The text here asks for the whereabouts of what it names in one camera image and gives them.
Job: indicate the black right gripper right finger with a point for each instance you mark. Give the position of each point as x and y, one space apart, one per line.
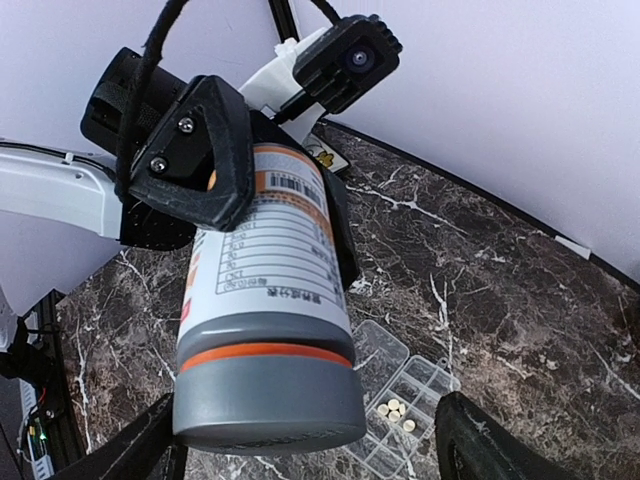
470 444

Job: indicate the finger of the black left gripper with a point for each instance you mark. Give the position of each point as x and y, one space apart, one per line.
264 130
198 164

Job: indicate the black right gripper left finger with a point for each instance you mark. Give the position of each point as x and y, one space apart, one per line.
145 449

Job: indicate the clear plastic pill organizer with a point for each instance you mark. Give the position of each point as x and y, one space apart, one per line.
401 392

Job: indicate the orange pill bottle grey cap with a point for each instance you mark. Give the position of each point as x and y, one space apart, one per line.
265 353

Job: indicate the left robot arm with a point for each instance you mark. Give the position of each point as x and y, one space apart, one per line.
73 189

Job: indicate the square floral ceramic plate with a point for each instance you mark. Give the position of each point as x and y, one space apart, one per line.
325 154

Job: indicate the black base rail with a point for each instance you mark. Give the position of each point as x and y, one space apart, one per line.
31 350

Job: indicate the white slotted cable duct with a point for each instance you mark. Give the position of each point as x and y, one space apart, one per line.
32 438

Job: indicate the black left frame post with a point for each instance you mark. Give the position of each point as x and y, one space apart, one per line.
283 17

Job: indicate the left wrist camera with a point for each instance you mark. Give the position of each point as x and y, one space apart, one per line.
324 73

